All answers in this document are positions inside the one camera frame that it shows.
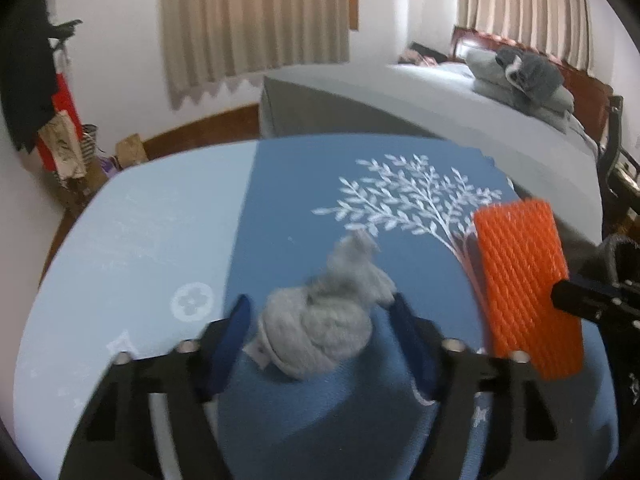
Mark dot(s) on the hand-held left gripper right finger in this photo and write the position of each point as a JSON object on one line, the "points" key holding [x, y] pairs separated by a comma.
{"points": [[410, 340]]}

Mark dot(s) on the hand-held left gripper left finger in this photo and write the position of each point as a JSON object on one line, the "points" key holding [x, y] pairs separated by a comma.
{"points": [[235, 330]]}

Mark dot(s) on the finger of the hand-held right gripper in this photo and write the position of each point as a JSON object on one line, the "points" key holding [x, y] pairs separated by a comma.
{"points": [[580, 300]]}

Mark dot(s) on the black lined trash bin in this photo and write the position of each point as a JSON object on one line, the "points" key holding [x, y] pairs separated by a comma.
{"points": [[622, 260]]}

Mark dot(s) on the orange foam fruit net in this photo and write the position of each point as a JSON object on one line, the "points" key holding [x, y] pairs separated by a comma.
{"points": [[525, 280]]}

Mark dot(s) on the pale sock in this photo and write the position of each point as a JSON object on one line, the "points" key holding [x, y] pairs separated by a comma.
{"points": [[320, 320]]}

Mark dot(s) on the light blue patterned tablecloth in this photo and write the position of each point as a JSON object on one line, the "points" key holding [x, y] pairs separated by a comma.
{"points": [[125, 240]]}

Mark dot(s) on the blue tree print tablecloth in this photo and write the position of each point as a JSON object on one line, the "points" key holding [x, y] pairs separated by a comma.
{"points": [[300, 200]]}

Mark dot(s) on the black office chair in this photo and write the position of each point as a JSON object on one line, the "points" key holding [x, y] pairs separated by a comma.
{"points": [[612, 125]]}

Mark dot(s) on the wooden headboard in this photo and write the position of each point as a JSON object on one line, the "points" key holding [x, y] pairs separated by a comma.
{"points": [[585, 80]]}

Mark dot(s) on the dark grey garment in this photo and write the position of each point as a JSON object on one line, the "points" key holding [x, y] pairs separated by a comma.
{"points": [[540, 72]]}

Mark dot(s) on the striped woven bag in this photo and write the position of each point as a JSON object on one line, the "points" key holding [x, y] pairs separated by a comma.
{"points": [[90, 140]]}

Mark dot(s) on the folded grey duvet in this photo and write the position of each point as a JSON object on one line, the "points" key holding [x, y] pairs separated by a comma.
{"points": [[487, 77]]}

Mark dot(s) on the grey sheeted bed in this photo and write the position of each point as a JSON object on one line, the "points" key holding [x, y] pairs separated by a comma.
{"points": [[375, 100]]}

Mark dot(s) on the cream printed tote bag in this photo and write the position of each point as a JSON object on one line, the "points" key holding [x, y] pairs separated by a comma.
{"points": [[62, 145]]}

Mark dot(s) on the dark clothes pile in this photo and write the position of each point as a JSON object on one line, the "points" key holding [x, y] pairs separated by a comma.
{"points": [[422, 55]]}

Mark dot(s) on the red bag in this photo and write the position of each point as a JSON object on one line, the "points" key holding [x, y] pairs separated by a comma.
{"points": [[62, 95]]}

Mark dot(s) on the beige striped wide curtain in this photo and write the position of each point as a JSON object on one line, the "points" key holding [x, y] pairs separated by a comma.
{"points": [[525, 0]]}

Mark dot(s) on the beige window curtain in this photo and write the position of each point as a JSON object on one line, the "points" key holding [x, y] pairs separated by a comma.
{"points": [[250, 25]]}

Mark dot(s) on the wooden coat rack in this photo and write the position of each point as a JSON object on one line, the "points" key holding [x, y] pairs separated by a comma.
{"points": [[65, 27]]}

